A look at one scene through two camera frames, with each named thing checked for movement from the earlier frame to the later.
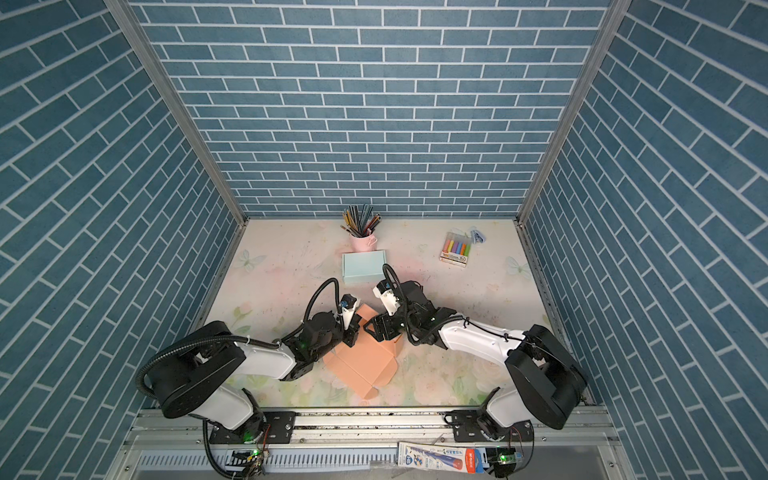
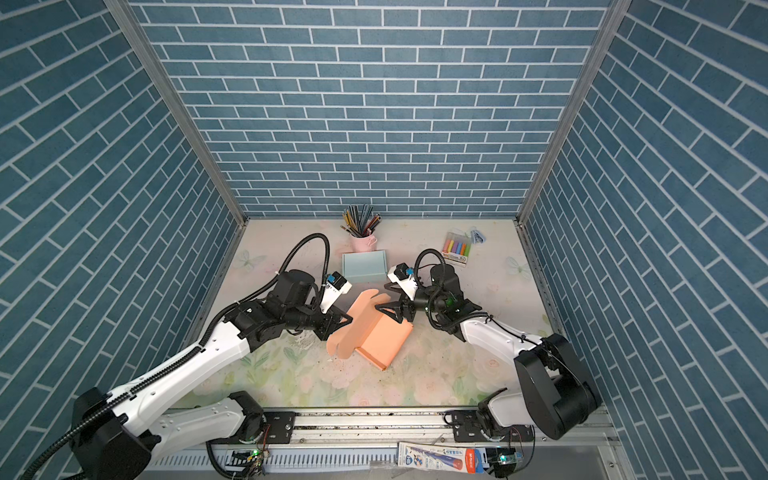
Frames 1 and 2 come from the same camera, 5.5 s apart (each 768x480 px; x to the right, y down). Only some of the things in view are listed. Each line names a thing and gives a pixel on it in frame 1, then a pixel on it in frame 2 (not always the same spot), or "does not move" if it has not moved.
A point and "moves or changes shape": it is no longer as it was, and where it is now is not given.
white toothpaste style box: x=442 y=458 does not move
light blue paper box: x=363 y=266 does not move
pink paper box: x=369 y=361 moves or changes shape
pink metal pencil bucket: x=368 y=243 does not move
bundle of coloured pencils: x=359 y=221 does not move
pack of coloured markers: x=456 y=249 does not move
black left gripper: x=353 y=332 -> x=333 y=322
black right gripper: x=376 y=333 -> x=397 y=305
